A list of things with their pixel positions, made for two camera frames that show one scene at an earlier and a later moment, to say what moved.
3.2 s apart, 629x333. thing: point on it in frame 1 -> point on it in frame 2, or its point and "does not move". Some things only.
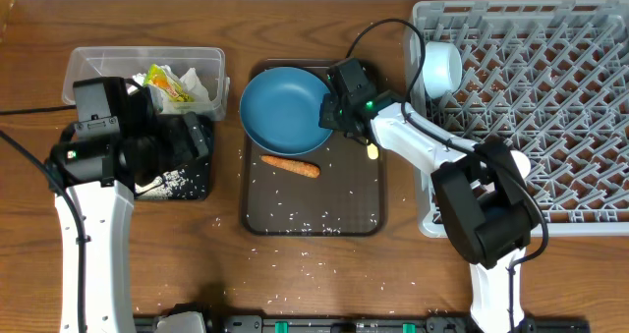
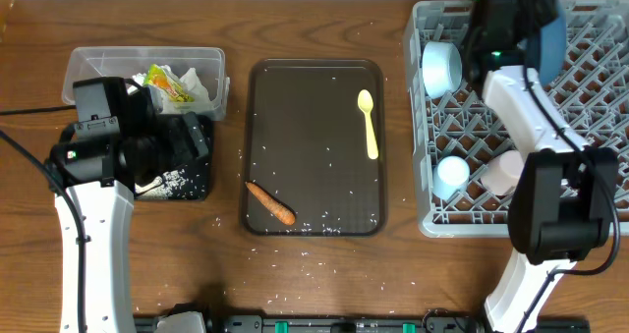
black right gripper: [329, 119] -> [472, 53]
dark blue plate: [280, 111] -> [546, 50]
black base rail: [357, 324] does not move
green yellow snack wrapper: [157, 77] does not move
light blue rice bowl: [442, 69] does not move
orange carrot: [303, 169] -> [271, 204]
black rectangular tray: [192, 180] does not move
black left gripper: [195, 134] does not move
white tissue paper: [190, 82] does not move
